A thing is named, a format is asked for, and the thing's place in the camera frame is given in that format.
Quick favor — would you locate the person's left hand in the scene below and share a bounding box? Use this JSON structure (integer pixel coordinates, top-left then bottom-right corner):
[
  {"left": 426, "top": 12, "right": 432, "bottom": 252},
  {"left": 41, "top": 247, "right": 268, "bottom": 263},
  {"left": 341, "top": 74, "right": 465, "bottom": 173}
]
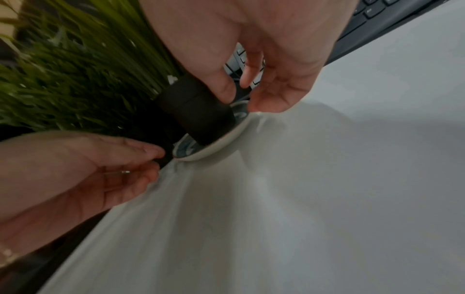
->
[{"left": 0, "top": 130, "right": 166, "bottom": 259}]

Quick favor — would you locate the person's right hand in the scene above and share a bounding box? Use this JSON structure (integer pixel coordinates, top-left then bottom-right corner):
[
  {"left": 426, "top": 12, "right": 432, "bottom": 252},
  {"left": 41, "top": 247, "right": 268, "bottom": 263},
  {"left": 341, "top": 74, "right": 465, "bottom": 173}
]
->
[{"left": 139, "top": 0, "right": 359, "bottom": 114}]

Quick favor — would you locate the black keyboard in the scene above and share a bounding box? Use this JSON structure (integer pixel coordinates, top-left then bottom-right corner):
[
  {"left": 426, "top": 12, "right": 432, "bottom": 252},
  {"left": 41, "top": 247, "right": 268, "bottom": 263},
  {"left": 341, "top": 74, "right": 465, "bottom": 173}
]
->
[{"left": 221, "top": 0, "right": 446, "bottom": 88}]

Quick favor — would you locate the grassy green plant dark pot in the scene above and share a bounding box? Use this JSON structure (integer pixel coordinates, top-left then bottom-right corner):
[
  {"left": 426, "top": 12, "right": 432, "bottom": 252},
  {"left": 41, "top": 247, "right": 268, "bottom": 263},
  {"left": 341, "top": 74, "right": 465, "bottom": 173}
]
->
[{"left": 0, "top": 0, "right": 252, "bottom": 146}]

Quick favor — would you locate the patterned round saucer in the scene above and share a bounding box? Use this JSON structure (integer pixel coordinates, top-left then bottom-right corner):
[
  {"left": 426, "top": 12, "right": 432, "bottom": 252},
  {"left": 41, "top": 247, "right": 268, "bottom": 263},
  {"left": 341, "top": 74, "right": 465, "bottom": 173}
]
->
[{"left": 171, "top": 102, "right": 264, "bottom": 162}]

